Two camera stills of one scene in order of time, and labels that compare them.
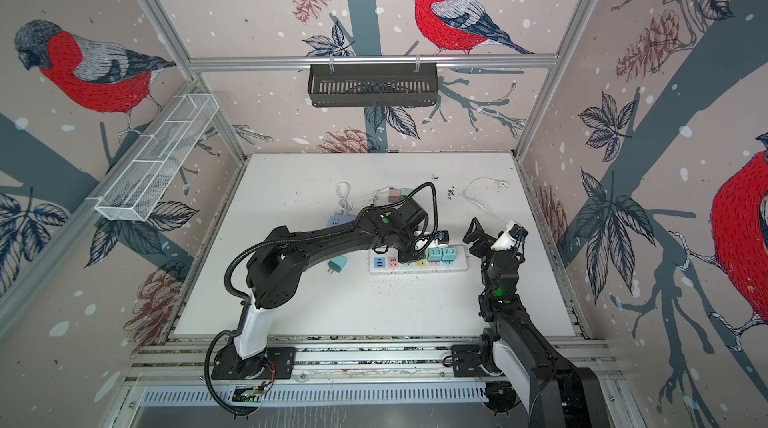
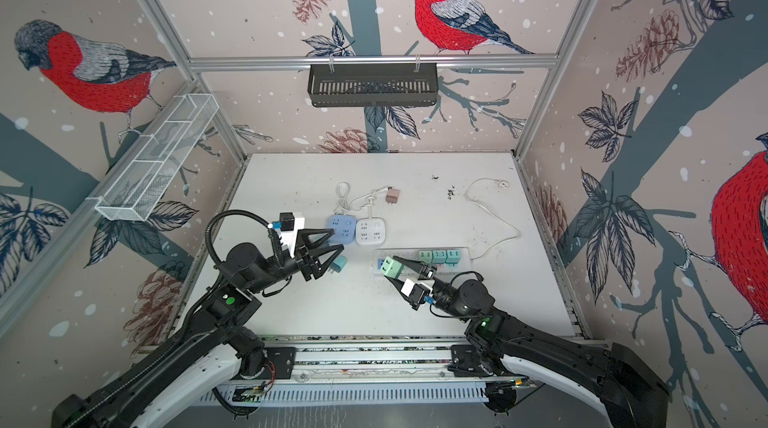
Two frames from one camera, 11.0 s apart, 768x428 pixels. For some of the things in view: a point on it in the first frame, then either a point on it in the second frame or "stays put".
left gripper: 410,257 to 307,262
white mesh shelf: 158,158 stays put
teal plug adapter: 337,264 stays put
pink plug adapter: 394,195 stays put
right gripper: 481,236 to 426,268
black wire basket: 373,85 stays put
